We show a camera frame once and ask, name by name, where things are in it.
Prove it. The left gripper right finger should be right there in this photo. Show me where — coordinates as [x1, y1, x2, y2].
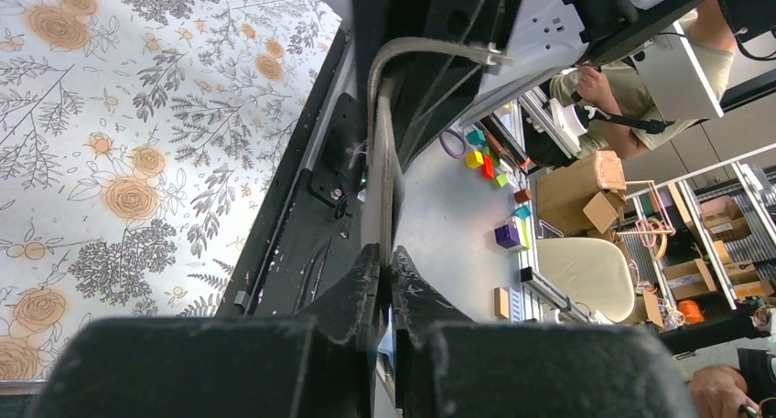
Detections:
[391, 248, 696, 417]

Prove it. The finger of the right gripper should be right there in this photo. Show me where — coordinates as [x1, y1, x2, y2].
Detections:
[351, 0, 522, 168]

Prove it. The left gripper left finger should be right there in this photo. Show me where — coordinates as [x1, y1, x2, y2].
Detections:
[27, 244, 381, 417]

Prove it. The beige leather card holder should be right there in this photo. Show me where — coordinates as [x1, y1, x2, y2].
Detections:
[361, 37, 513, 267]

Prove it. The seated person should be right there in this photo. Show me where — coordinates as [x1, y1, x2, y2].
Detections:
[543, 0, 737, 159]

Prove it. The beige chair seat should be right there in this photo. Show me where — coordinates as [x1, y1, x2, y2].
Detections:
[536, 237, 635, 323]

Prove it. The cardboard box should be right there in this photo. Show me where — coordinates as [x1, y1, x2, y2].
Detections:
[536, 151, 627, 235]

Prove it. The floral tablecloth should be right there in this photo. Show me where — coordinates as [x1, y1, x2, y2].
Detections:
[1, 0, 340, 381]

